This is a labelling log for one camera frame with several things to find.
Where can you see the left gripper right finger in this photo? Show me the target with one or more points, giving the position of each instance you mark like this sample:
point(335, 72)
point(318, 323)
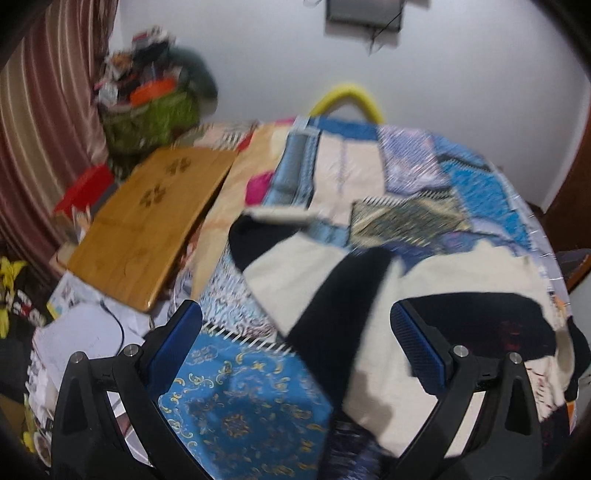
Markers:
point(485, 423)

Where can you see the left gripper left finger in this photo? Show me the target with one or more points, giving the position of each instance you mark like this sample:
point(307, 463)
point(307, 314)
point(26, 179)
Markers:
point(87, 442)

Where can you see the cream and black sweater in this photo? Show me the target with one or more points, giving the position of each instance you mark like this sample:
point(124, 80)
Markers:
point(377, 330)

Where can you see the white papers pile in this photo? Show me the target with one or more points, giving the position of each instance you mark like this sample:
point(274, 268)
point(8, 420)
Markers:
point(85, 320)

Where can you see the blue patchwork bedspread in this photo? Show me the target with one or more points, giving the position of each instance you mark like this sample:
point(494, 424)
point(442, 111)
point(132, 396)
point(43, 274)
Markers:
point(243, 403)

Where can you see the wooden lap board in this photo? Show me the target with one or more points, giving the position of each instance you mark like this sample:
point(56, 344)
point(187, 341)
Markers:
point(136, 236)

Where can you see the red box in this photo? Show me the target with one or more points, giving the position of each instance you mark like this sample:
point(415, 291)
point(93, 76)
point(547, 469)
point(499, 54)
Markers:
point(86, 190)

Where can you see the green fabric bag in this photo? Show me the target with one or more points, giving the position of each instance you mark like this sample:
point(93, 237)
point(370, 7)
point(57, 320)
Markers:
point(154, 124)

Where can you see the orange plastic lid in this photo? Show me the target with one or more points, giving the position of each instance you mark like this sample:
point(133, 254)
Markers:
point(151, 91)

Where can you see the striped maroon curtain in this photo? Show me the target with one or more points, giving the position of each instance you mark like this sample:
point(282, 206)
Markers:
point(50, 128)

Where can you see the dark green plush toy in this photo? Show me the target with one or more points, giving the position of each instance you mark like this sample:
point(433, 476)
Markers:
point(193, 73)

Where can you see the yellow curved tube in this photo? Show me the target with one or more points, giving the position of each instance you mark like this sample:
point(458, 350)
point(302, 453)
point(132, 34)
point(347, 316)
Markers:
point(350, 93)

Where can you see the small wall monitor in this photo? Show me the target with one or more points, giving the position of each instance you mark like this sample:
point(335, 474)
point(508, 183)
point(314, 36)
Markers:
point(375, 14)

